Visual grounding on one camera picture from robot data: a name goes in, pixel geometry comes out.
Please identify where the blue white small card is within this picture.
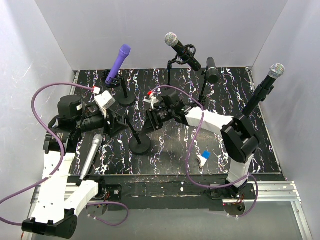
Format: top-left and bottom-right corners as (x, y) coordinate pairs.
(196, 150), (211, 170)

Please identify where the black microphone silver grille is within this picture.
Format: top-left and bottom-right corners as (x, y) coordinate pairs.
(260, 63), (285, 90)

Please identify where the small black tripod stand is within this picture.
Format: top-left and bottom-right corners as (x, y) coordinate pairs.
(198, 69), (208, 107)

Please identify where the black tripod stand with shockmount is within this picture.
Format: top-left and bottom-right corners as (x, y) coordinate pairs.
(167, 44), (200, 86)

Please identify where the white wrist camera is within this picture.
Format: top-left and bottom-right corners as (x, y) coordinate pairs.
(143, 90), (159, 108)
(94, 91), (116, 119)

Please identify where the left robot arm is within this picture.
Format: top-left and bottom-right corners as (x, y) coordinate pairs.
(21, 91), (127, 239)

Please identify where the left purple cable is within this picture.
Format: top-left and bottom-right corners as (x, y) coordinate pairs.
(0, 82), (101, 226)

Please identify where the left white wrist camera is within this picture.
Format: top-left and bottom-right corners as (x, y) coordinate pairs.
(94, 91), (116, 119)

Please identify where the right round-base mic stand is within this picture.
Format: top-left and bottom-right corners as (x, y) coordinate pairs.
(242, 84), (274, 117)

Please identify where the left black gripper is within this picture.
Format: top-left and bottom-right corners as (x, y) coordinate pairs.
(75, 106), (128, 137)

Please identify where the aluminium frame rail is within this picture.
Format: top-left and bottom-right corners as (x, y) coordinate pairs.
(22, 181), (313, 240)

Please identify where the black glitter microphone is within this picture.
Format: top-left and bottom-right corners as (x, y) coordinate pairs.
(164, 32), (202, 72)

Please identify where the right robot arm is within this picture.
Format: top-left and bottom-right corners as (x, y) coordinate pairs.
(142, 90), (260, 199)

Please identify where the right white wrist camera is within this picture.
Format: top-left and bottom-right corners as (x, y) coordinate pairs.
(143, 90), (159, 108)

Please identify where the black shotgun microphone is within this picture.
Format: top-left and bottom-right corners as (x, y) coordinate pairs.
(205, 57), (220, 84)

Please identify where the black round-base mic stand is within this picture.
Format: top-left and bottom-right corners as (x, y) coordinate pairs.
(125, 116), (151, 156)

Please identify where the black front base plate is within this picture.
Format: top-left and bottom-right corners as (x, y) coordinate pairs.
(94, 173), (251, 212)

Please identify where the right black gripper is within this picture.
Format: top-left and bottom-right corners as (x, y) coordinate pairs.
(140, 107), (175, 136)

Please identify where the purple microphone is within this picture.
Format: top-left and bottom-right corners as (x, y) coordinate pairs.
(105, 44), (131, 85)

